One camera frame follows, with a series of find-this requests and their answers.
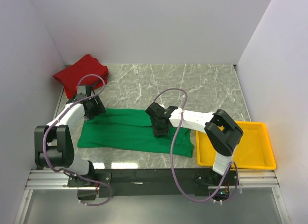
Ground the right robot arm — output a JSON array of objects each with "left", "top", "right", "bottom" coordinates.
[{"left": 145, "top": 103, "right": 244, "bottom": 185}]

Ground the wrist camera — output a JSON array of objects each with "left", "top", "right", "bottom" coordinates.
[
  {"left": 145, "top": 102, "right": 178, "bottom": 119},
  {"left": 76, "top": 85, "right": 92, "bottom": 98}
]

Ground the red folded t shirt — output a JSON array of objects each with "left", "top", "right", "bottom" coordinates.
[{"left": 53, "top": 54, "right": 109, "bottom": 99}]

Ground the yellow plastic tray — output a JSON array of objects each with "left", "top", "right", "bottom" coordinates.
[{"left": 196, "top": 121, "right": 277, "bottom": 170}]

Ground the green t shirt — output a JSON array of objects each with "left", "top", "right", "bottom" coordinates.
[{"left": 77, "top": 108, "right": 194, "bottom": 158}]

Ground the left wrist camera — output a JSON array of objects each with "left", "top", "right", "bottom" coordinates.
[{"left": 76, "top": 85, "right": 92, "bottom": 98}]

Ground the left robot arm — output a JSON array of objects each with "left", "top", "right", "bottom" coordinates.
[{"left": 34, "top": 96, "right": 106, "bottom": 186}]

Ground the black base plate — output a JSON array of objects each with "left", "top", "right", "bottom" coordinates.
[{"left": 67, "top": 168, "right": 240, "bottom": 198}]

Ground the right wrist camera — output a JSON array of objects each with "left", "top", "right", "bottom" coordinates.
[{"left": 145, "top": 102, "right": 178, "bottom": 119}]

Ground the aluminium frame rail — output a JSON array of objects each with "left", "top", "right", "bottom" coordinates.
[{"left": 26, "top": 168, "right": 279, "bottom": 190}]

